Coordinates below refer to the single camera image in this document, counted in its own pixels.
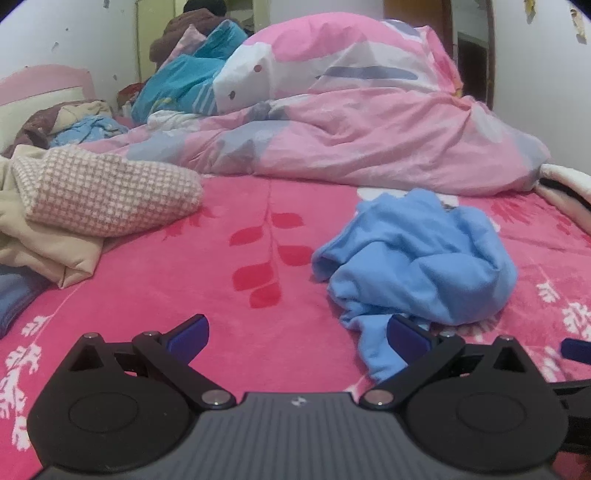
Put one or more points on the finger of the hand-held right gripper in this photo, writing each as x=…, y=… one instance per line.
x=579, y=392
x=577, y=350

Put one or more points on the yellow-green cabinet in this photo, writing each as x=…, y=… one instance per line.
x=261, y=14

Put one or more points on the cream cloth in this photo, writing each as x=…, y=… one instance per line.
x=87, y=110

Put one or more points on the beige checked knit sweater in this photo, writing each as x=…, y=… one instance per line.
x=106, y=194

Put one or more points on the light blue cloth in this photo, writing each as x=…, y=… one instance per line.
x=87, y=129

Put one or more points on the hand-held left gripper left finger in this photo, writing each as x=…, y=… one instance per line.
x=189, y=339

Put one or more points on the teal striped cloth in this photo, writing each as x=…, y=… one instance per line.
x=180, y=78

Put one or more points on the white crumpled cloth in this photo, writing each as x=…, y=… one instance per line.
x=175, y=120

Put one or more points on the blue t-shirt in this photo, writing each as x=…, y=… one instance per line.
x=415, y=263

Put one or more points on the red cloth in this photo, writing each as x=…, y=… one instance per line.
x=131, y=94

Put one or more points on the blue denim jeans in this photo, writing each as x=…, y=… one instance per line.
x=18, y=295

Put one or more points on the pink floral blanket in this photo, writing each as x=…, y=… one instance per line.
x=184, y=286

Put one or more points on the brown padded jacket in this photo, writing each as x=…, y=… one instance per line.
x=178, y=32

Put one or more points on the beige cloth garment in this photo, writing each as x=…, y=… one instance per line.
x=46, y=258

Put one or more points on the maroon cloth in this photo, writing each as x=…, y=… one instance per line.
x=41, y=124

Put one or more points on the pink headboard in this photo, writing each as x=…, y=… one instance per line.
x=46, y=78

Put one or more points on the brown wooden wardrobe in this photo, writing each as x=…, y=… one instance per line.
x=415, y=10

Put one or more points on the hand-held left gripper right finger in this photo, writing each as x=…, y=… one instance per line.
x=406, y=339

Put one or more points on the pink patterned duvet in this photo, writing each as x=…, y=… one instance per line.
x=369, y=138

